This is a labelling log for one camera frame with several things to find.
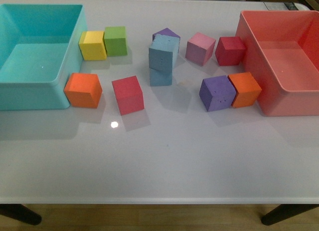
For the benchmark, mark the purple foam cube rear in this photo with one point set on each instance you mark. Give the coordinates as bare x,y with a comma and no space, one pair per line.
170,35

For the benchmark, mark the orange foam cube right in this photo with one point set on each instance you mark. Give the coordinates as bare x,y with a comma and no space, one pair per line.
247,89

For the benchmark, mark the orange foam cube left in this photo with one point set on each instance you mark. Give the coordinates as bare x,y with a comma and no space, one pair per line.
83,90

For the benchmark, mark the teal plastic bin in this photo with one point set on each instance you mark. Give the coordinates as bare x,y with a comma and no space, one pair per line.
38,52

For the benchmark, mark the dark red foam cube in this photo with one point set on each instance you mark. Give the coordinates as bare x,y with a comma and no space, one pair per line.
230,51

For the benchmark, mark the green foam cube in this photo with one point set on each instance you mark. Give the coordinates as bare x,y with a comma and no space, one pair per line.
115,40

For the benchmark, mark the pink foam cube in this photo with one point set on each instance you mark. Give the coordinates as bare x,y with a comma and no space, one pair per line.
200,48

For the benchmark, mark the yellow foam cube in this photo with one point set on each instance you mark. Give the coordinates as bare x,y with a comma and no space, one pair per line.
92,46

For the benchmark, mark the label sticker on table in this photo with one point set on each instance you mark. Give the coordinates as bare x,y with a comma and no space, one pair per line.
280,5

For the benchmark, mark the light blue foam cube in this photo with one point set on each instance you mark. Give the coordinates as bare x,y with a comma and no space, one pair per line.
163,52
160,78

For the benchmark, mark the black table leg left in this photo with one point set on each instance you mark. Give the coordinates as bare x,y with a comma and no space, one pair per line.
20,213

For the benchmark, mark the pink plastic bin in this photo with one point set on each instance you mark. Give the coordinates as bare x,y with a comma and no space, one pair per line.
282,53

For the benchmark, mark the black table leg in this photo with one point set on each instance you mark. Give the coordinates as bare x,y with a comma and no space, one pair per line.
20,213
285,211

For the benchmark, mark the black table leg right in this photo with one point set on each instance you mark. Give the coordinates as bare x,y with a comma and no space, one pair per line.
285,211

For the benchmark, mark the orange foam cube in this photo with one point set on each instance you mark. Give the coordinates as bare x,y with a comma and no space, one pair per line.
247,89
83,90

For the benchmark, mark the purple foam cube front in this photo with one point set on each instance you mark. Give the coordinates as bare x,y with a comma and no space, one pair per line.
217,93

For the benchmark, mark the purple foam cube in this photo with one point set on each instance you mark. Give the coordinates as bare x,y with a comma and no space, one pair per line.
170,35
217,93

